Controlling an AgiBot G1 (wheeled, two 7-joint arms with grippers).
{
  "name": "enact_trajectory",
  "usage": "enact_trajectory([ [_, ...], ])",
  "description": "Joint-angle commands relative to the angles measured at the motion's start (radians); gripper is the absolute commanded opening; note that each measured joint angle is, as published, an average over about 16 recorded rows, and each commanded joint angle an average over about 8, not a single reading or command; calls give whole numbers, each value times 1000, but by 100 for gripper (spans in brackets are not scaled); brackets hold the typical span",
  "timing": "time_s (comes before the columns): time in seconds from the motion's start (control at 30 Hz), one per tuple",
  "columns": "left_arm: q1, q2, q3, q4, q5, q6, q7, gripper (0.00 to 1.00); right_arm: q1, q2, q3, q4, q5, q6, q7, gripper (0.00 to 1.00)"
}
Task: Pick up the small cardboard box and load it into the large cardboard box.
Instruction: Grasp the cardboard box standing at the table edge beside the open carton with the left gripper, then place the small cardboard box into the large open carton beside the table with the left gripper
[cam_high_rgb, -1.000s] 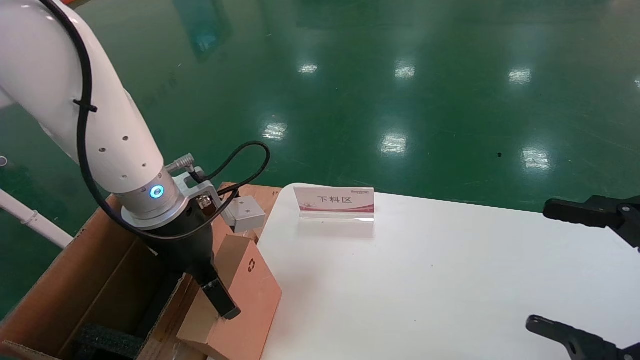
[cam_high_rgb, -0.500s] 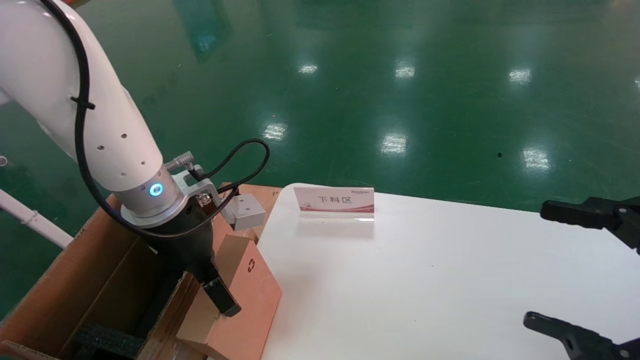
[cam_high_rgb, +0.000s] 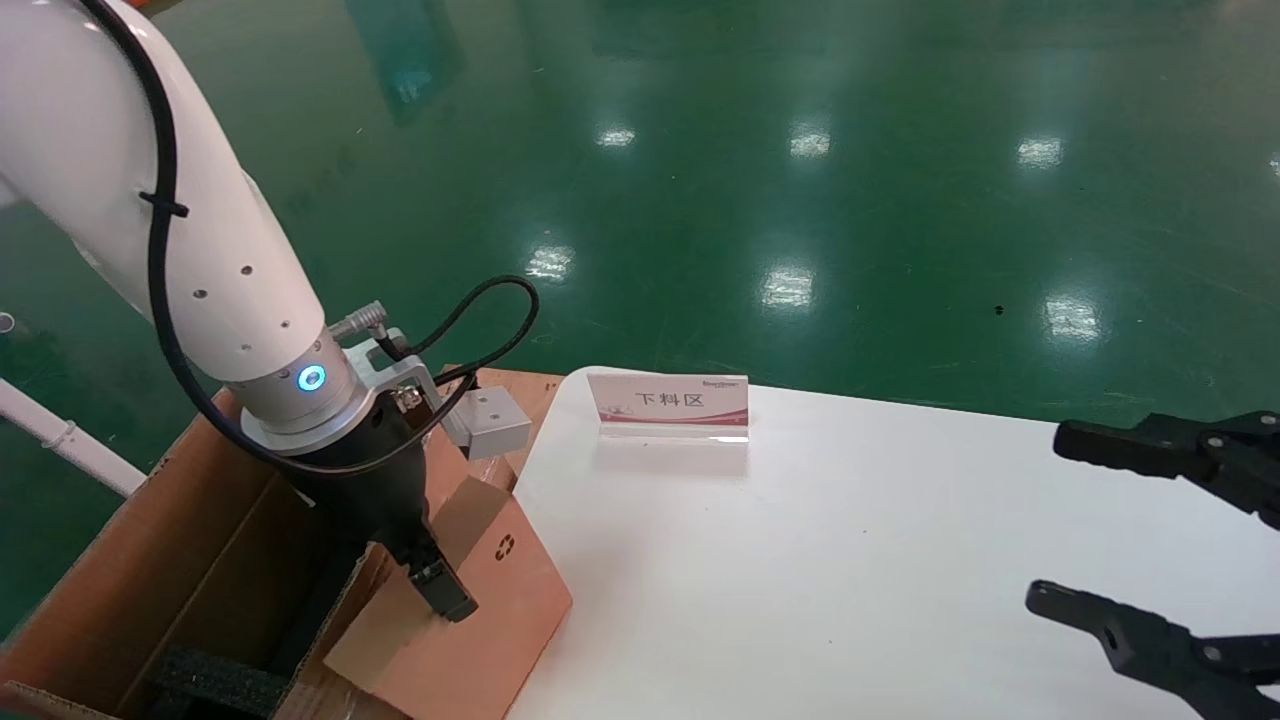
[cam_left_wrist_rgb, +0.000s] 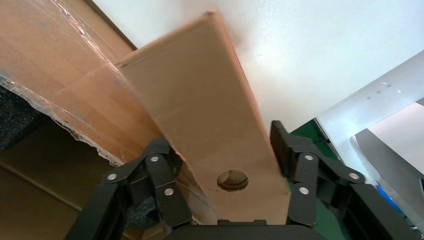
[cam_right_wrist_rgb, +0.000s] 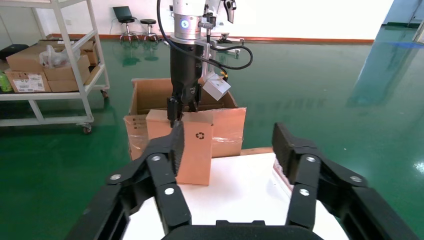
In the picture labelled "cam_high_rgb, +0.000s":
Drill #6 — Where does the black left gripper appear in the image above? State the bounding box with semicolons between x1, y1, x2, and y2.
283;395;479;623

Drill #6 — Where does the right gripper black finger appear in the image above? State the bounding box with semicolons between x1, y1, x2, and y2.
1026;580;1280;720
1053;410;1280;531

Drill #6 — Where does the small cardboard box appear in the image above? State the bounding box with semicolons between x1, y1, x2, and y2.
322;425;574;720

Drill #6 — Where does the large open cardboard box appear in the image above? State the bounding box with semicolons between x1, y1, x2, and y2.
0;365;563;720

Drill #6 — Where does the black foam pad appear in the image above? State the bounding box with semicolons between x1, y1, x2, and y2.
150;647;293;720

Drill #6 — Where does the acrylic sign with red text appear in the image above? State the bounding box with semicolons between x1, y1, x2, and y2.
587;372;751;446

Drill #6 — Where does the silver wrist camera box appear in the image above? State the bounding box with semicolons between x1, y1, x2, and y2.
443;388;533;461

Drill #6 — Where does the silver camera mount bracket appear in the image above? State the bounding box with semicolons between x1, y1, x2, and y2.
345;328;471;441

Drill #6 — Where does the short looped black cable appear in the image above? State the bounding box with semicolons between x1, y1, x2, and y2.
330;275;542;401

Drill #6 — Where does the white vertical post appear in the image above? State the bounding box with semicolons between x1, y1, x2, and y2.
0;380;148;498

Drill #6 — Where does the long black arm cable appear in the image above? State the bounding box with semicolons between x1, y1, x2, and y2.
80;0;479;477

